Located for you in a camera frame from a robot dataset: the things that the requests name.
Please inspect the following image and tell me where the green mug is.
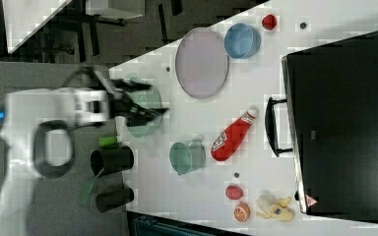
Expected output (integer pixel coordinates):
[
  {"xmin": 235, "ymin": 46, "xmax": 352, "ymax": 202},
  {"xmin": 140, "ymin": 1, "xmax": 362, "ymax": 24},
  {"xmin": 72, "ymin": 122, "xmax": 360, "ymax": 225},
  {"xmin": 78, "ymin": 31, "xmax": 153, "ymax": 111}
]
[{"xmin": 169, "ymin": 139, "xmax": 206, "ymax": 175}]

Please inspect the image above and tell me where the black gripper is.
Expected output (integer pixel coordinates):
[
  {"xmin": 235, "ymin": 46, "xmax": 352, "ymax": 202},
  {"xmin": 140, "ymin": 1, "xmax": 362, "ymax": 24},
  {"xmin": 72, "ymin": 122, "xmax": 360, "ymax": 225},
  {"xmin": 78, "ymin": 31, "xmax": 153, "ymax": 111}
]
[{"xmin": 107, "ymin": 79, "xmax": 167, "ymax": 127}]

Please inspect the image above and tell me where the toy orange half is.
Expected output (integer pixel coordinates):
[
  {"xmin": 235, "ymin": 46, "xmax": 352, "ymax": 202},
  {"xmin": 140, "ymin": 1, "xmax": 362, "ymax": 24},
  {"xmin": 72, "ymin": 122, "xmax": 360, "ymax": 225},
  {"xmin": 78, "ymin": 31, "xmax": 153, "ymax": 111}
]
[{"xmin": 233, "ymin": 202, "xmax": 250, "ymax": 222}]

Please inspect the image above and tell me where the toy strawberry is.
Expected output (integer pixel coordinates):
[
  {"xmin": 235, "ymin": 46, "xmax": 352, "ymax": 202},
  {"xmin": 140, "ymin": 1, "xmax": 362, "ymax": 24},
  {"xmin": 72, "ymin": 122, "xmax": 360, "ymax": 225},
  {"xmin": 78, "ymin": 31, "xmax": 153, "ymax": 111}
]
[{"xmin": 225, "ymin": 185, "xmax": 243, "ymax": 200}]

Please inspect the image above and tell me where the small red toy fruit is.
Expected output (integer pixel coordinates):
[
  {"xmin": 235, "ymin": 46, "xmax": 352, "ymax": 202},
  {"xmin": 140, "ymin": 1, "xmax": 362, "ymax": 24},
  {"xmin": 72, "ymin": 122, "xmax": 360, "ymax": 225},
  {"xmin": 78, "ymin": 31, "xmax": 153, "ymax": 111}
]
[{"xmin": 262, "ymin": 15, "xmax": 278, "ymax": 30}]

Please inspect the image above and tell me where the lilac round plate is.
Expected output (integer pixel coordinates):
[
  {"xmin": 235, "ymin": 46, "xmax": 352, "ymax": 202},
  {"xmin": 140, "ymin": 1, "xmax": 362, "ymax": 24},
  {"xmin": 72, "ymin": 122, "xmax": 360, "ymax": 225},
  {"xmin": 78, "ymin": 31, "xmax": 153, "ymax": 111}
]
[{"xmin": 175, "ymin": 28, "xmax": 228, "ymax": 99}]

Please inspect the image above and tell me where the black toaster oven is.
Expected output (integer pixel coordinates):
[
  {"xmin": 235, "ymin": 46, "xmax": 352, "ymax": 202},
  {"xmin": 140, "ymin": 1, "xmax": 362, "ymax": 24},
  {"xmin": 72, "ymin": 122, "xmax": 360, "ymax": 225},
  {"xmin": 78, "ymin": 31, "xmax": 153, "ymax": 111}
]
[{"xmin": 282, "ymin": 30, "xmax": 378, "ymax": 223}]

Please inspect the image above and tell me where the black utensil holder cup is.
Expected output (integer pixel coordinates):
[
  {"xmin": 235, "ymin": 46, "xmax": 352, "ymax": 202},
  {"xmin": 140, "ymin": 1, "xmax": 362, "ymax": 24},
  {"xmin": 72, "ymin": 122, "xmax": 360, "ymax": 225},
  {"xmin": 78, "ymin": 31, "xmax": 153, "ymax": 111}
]
[{"xmin": 91, "ymin": 146, "xmax": 134, "ymax": 176}]

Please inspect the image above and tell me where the green perforated colander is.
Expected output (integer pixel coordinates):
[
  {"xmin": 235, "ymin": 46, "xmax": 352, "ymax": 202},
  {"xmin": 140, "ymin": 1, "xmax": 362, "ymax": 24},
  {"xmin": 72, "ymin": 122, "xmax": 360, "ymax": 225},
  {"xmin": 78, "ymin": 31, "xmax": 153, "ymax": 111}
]
[{"xmin": 127, "ymin": 87, "xmax": 161, "ymax": 138}]

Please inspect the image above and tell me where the blue cup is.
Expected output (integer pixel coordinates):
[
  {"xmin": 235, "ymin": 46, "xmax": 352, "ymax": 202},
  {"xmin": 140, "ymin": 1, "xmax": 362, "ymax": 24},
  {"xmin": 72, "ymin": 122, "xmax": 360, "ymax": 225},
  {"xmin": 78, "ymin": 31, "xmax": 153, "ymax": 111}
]
[{"xmin": 223, "ymin": 23, "xmax": 261, "ymax": 59}]

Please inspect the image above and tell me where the toy peeled banana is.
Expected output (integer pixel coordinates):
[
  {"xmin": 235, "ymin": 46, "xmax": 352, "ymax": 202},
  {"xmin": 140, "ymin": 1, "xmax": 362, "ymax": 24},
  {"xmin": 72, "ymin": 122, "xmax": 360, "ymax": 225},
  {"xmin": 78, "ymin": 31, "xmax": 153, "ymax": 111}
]
[{"xmin": 256, "ymin": 196, "xmax": 294, "ymax": 222}]

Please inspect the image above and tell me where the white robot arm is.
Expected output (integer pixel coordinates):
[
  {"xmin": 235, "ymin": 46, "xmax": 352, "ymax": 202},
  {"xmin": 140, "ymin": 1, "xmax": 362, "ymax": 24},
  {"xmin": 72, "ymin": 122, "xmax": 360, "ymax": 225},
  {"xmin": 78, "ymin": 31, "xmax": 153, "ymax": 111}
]
[{"xmin": 0, "ymin": 82, "xmax": 166, "ymax": 236}]

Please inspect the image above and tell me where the red ketchup bottle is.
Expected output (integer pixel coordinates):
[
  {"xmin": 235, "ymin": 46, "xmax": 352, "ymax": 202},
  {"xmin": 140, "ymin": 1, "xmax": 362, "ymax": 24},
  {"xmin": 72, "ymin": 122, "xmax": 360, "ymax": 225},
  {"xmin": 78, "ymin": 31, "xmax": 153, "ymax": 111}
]
[{"xmin": 211, "ymin": 106, "xmax": 259, "ymax": 161}]

